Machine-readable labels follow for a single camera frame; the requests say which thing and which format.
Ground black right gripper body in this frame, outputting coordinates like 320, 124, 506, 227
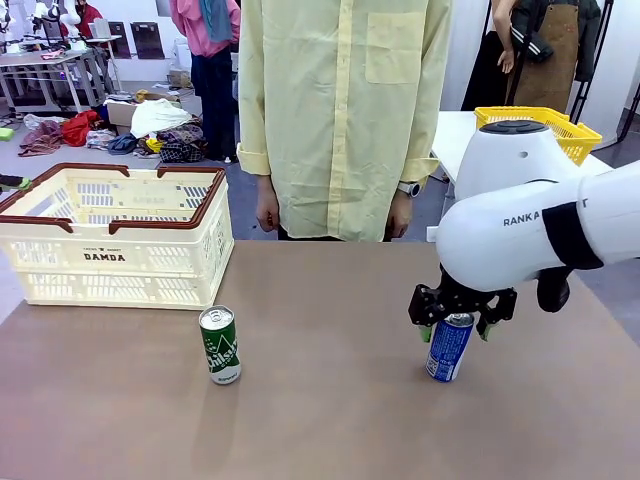
419, 267, 517, 321

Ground blue sports drink can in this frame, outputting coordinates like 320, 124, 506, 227
425, 312, 475, 384

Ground green soda can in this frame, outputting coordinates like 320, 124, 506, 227
198, 304, 243, 386

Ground person's left forearm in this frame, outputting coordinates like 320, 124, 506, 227
394, 99, 442, 196

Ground person's right forearm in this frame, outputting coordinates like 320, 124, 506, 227
235, 99, 281, 194

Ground yellow plastic basket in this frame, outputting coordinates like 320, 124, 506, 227
473, 105, 604, 167

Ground person's left hand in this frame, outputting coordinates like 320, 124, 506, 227
387, 193, 413, 241

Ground person's right hand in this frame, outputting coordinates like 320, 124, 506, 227
254, 188, 280, 232

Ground pink patterned cloth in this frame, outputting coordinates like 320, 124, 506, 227
18, 119, 65, 158

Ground red crumpled cloth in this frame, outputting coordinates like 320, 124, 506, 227
61, 110, 100, 148

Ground grey background work table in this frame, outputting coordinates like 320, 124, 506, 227
0, 34, 124, 114

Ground light floral cloth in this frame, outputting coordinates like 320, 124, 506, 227
85, 128, 117, 150

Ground blue crumpled cloth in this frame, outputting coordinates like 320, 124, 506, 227
107, 133, 139, 156

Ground open cardboard box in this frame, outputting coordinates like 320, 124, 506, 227
103, 98, 146, 136

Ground person in red top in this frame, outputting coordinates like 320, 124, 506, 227
74, 0, 106, 39

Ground white crumpled cloth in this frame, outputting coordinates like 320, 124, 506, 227
129, 98, 194, 140

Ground white side table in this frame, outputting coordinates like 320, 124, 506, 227
426, 110, 615, 244

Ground dark patterned clothes heap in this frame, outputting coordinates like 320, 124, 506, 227
156, 122, 207, 164

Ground white carton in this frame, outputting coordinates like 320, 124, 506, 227
172, 37, 194, 69

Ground black stand legs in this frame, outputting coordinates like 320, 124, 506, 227
569, 0, 616, 126

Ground person in pink jacket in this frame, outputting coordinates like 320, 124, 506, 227
168, 0, 246, 164

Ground black hanging garment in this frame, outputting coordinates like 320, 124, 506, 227
460, 29, 516, 112

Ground person in yellow shirt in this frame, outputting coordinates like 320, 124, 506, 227
235, 0, 454, 244

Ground black slanted pole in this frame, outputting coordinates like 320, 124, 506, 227
621, 82, 640, 141

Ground person in brown apron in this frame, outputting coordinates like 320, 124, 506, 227
492, 0, 601, 114

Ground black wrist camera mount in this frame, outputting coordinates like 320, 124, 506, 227
535, 267, 572, 314

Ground cream shopping basket brown handles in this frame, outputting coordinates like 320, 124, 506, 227
0, 162, 235, 312

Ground narrow black wall panel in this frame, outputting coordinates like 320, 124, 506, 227
107, 21, 132, 59

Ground large black wall panel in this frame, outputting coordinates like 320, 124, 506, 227
130, 21, 166, 60

